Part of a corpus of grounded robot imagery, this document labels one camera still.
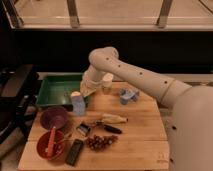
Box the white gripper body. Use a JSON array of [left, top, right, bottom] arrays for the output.
[[80, 84, 97, 97]]

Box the blue sponge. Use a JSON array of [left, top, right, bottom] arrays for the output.
[[70, 91, 86, 116]]

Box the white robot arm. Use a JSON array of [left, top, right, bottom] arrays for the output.
[[81, 47, 213, 171]]

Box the purple bowl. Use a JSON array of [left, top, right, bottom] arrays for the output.
[[40, 106, 68, 130]]

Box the red bowl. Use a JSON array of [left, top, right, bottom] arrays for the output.
[[36, 131, 66, 160]]

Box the white paper cup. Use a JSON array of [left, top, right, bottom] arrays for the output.
[[102, 73, 114, 89]]

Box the green plastic tray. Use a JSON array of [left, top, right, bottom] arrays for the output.
[[36, 74, 82, 110]]

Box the banana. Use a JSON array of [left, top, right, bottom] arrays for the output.
[[102, 114, 128, 124]]

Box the bunch of red grapes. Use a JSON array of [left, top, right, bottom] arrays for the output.
[[85, 135, 118, 151]]

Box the black rectangular remote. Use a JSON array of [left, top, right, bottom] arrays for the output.
[[65, 139, 84, 166]]

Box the black chair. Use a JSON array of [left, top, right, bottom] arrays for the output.
[[0, 64, 39, 144]]

